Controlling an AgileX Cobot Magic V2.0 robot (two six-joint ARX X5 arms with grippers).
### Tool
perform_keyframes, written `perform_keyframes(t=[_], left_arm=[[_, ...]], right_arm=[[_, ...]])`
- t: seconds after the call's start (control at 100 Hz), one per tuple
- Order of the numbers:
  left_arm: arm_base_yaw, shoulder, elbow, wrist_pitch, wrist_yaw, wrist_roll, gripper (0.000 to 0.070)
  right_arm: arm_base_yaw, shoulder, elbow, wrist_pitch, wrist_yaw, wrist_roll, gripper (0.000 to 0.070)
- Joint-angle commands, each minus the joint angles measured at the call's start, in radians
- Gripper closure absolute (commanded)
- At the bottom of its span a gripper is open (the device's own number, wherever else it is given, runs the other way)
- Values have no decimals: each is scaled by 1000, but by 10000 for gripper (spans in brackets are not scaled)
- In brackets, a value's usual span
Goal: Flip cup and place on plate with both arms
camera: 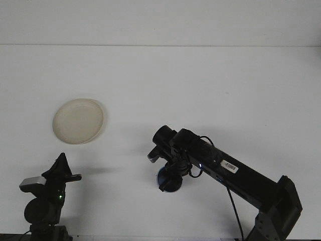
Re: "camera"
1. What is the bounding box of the pale blue cup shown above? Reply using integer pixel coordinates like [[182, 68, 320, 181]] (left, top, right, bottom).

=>
[[156, 165, 184, 193]]

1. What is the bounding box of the pale round plate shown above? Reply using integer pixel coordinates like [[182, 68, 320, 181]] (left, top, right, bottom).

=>
[[52, 98, 105, 146]]

